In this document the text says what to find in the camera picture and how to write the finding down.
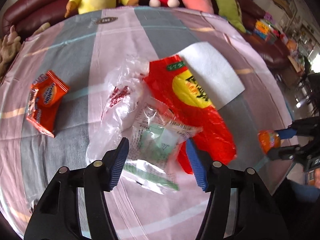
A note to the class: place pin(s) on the clear plastic bag red print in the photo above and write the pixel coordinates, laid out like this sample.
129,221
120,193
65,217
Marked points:
120,110

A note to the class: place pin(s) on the white paper tissue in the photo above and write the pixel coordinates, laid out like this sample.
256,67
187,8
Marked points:
215,77

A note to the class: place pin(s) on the orange chocolate cake packet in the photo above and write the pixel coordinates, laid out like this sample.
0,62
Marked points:
47,97

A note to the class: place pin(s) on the clear green snack wrapper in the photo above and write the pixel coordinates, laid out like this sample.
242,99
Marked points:
155,140

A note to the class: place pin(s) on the dark red leather sofa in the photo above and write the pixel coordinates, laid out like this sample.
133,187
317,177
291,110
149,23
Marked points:
30,12

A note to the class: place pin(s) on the orange plastic toy egg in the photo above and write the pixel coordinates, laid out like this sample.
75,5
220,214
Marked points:
267,140

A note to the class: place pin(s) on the red plastic bag yellow print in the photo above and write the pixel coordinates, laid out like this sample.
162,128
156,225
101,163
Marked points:
212,127

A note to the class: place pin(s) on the checked pink grey tablecloth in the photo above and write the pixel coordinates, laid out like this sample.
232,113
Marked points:
75,55

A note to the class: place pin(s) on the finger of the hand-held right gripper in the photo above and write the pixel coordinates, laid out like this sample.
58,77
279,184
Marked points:
285,152
285,133

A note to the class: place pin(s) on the person's leg in jeans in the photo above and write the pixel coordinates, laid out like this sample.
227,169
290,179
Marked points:
305,192

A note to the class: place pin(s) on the beige rabbit plush toy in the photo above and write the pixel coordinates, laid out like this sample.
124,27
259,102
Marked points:
10,47

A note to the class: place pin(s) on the colourful toy blocks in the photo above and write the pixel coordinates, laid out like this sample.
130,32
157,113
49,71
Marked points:
262,27

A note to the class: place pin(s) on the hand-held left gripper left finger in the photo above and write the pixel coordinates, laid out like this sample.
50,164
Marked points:
117,165

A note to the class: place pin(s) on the green dinosaur plush toy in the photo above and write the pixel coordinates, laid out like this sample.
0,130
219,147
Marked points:
227,5

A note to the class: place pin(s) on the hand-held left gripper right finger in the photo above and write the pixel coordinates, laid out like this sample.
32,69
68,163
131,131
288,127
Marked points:
197,167

